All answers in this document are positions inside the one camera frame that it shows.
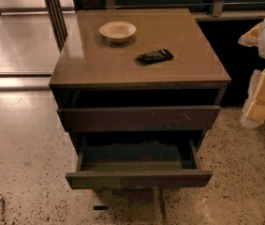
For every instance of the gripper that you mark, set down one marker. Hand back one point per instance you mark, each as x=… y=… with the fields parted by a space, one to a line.
x=254 y=110

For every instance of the drawer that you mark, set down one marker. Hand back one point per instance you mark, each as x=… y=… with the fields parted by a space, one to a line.
x=138 y=118
x=139 y=173

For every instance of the top drawer front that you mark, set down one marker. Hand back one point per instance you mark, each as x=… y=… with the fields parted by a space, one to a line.
x=138 y=118

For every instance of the brown drawer cabinet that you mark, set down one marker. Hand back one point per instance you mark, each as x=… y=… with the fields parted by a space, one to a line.
x=136 y=91

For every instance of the black remote control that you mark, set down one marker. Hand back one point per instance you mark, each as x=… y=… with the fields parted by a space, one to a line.
x=154 y=57

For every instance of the white ceramic bowl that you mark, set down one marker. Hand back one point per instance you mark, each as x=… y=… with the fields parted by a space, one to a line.
x=118 y=32

